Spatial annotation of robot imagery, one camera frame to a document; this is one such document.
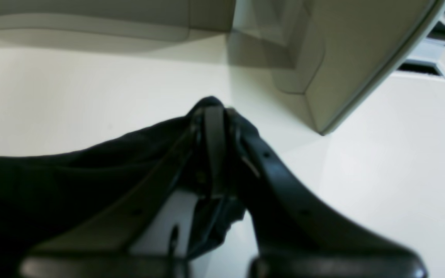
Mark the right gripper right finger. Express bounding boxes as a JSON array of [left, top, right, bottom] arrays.
[[227, 110, 428, 278]]

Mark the white cardboard box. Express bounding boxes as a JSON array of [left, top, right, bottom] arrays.
[[0, 0, 445, 135]]

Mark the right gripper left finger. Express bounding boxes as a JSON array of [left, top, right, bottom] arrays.
[[19, 106, 226, 278]]

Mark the black long-sleeve t-shirt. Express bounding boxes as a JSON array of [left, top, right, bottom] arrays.
[[0, 97, 260, 278]]

